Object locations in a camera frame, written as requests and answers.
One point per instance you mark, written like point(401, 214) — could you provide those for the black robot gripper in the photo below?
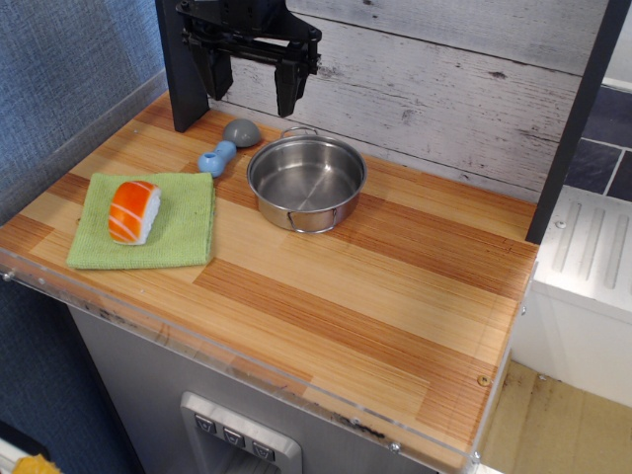
point(262, 31)

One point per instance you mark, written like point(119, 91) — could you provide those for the blue grey toy spoon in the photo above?
point(239, 133)

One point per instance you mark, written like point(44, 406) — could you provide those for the green cloth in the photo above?
point(181, 232)

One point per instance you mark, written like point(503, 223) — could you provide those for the stainless steel pot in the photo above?
point(305, 182)

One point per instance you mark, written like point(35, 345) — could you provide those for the salmon sushi toy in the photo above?
point(133, 209)

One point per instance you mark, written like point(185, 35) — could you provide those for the clear acrylic table edge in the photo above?
point(147, 362)

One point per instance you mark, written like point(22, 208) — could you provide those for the silver dispenser panel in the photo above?
point(224, 441)

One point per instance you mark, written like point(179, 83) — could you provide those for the white toy sink unit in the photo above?
point(575, 324)

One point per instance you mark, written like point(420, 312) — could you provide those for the yellow object bottom left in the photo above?
point(35, 465)

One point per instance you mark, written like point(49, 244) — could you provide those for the dark grey left post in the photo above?
point(188, 97)

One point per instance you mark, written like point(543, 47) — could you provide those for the dark grey post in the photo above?
point(188, 97)
point(604, 45)

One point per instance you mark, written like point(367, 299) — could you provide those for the dark grey right post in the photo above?
point(604, 45)

